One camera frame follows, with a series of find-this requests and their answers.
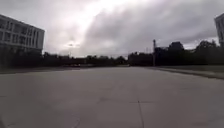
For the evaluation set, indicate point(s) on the row of dark trees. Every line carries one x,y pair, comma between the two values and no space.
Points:
133,58

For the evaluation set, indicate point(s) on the grey paved plaza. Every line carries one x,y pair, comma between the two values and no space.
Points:
110,96

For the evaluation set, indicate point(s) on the light pole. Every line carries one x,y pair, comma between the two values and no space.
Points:
154,51

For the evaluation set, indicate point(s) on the raised kerb strip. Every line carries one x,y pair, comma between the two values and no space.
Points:
196,71

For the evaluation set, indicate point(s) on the large white curved building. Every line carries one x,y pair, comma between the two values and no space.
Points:
20,36

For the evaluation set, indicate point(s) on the tall building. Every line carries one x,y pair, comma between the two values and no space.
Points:
220,28

